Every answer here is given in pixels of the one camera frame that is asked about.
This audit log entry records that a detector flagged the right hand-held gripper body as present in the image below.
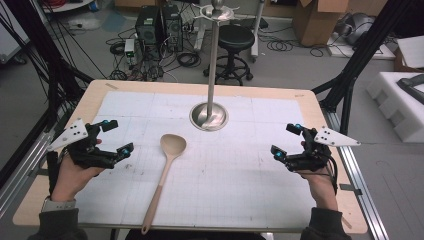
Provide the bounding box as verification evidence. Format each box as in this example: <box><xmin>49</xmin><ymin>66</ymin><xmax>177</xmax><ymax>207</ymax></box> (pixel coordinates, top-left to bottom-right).
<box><xmin>284</xmin><ymin>125</ymin><xmax>362</xmax><ymax>173</ymax></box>

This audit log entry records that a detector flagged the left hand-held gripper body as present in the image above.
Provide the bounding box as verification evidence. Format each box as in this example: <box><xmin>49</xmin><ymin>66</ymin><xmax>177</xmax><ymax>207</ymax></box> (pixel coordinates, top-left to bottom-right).
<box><xmin>46</xmin><ymin>117</ymin><xmax>118</xmax><ymax>170</ymax></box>

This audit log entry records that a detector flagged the wooden spoon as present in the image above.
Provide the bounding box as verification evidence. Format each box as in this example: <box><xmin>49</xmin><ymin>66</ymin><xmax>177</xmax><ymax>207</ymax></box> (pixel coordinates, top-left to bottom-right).
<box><xmin>140</xmin><ymin>133</ymin><xmax>188</xmax><ymax>235</ymax></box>

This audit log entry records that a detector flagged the person's left hand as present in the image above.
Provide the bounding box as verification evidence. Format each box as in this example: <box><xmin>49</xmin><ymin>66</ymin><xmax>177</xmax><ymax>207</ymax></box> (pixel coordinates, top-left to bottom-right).
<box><xmin>50</xmin><ymin>155</ymin><xmax>107</xmax><ymax>203</ymax></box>

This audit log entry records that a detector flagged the person's right hand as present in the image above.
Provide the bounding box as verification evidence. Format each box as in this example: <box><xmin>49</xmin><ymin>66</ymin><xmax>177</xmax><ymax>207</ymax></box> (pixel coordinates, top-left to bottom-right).
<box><xmin>297</xmin><ymin>141</ymin><xmax>338</xmax><ymax>212</ymax></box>

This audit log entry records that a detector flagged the black tape strip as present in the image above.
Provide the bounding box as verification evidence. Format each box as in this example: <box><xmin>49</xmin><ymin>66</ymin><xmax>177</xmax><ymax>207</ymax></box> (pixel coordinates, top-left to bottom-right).
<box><xmin>28</xmin><ymin>168</ymin><xmax>54</xmax><ymax>178</ymax></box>
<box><xmin>339</xmin><ymin>183</ymin><xmax>363</xmax><ymax>197</ymax></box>

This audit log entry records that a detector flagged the white grid mat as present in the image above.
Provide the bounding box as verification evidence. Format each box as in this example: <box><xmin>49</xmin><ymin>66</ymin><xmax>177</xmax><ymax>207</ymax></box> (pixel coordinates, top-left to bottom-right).
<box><xmin>75</xmin><ymin>91</ymin><xmax>317</xmax><ymax>229</ymax></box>

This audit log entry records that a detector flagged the grey wristwatch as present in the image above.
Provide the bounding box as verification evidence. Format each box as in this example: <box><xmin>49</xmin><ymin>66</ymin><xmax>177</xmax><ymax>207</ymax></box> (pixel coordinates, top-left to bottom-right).
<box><xmin>41</xmin><ymin>196</ymin><xmax>77</xmax><ymax>213</ymax></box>

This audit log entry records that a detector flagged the small white power device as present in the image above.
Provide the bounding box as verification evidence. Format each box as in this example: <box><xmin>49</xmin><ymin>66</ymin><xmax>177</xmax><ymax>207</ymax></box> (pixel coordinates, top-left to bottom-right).
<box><xmin>124</xmin><ymin>38</ymin><xmax>136</xmax><ymax>58</ymax></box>

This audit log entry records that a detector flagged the white foam block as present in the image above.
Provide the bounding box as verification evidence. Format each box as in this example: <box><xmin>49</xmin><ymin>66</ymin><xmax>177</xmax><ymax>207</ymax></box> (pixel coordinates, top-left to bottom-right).
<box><xmin>365</xmin><ymin>71</ymin><xmax>424</xmax><ymax>144</ymax></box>

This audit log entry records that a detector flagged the metal utensil stand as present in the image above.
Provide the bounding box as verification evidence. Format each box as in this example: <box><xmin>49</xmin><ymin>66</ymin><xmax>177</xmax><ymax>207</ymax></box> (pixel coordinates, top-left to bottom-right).
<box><xmin>189</xmin><ymin>0</ymin><xmax>240</xmax><ymax>132</ymax></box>

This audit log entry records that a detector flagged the cardboard box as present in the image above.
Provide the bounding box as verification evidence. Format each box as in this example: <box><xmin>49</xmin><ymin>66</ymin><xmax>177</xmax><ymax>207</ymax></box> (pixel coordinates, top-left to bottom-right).
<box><xmin>292</xmin><ymin>0</ymin><xmax>351</xmax><ymax>48</ymax></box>

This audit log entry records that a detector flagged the person's dark clothing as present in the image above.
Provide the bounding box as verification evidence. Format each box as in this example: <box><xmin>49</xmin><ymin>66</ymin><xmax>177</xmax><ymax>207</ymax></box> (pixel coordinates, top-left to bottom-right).
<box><xmin>124</xmin><ymin>228</ymin><xmax>268</xmax><ymax>240</ymax></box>

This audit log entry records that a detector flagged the black round stool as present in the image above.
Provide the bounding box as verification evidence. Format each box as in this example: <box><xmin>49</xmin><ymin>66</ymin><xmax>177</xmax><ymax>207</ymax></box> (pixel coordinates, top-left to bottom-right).
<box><xmin>203</xmin><ymin>24</ymin><xmax>256</xmax><ymax>87</ymax></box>

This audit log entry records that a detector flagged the black computer tower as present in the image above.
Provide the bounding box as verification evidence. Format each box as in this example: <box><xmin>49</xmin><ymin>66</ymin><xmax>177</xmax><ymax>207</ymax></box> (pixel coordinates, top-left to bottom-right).
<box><xmin>134</xmin><ymin>5</ymin><xmax>164</xmax><ymax>46</ymax></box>
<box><xmin>161</xmin><ymin>4</ymin><xmax>184</xmax><ymax>53</ymax></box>

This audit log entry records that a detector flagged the grey rounded device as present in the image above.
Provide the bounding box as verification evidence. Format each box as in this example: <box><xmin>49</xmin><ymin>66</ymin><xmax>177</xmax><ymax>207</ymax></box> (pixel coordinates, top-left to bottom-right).
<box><xmin>336</xmin><ymin>12</ymin><xmax>376</xmax><ymax>46</ymax></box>

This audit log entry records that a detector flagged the dark curved tool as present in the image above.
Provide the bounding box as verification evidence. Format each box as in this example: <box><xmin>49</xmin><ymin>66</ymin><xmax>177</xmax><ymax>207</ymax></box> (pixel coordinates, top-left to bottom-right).
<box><xmin>396</xmin><ymin>73</ymin><xmax>424</xmax><ymax>105</ymax></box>

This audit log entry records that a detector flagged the white box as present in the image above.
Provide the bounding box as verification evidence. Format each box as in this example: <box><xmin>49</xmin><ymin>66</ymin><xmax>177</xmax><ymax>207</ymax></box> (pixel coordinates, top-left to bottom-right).
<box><xmin>396</xmin><ymin>34</ymin><xmax>424</xmax><ymax>69</ymax></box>

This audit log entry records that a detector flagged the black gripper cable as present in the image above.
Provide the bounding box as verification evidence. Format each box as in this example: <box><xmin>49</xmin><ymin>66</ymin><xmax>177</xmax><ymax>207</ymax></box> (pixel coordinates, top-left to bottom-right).
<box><xmin>46</xmin><ymin>151</ymin><xmax>62</xmax><ymax>196</ymax></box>
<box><xmin>327</xmin><ymin>153</ymin><xmax>340</xmax><ymax>195</ymax></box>

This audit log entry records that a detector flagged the aluminium rail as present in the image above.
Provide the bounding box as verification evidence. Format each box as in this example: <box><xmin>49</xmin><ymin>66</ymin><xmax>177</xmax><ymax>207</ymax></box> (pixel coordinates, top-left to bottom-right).
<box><xmin>0</xmin><ymin>131</ymin><xmax>56</xmax><ymax>218</ymax></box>
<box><xmin>321</xmin><ymin>108</ymin><xmax>390</xmax><ymax>240</ymax></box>

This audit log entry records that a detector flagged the black frame stand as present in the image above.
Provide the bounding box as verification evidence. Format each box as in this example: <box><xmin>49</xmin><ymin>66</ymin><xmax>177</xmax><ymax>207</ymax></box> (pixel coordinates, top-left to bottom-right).
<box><xmin>311</xmin><ymin>0</ymin><xmax>414</xmax><ymax>136</ymax></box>
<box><xmin>0</xmin><ymin>0</ymin><xmax>95</xmax><ymax>188</ymax></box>

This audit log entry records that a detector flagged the coiled black cable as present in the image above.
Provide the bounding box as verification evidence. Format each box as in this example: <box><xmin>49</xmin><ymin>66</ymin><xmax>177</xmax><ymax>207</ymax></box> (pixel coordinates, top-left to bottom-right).
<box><xmin>266</xmin><ymin>39</ymin><xmax>294</xmax><ymax>53</ymax></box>
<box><xmin>176</xmin><ymin>51</ymin><xmax>202</xmax><ymax>69</ymax></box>

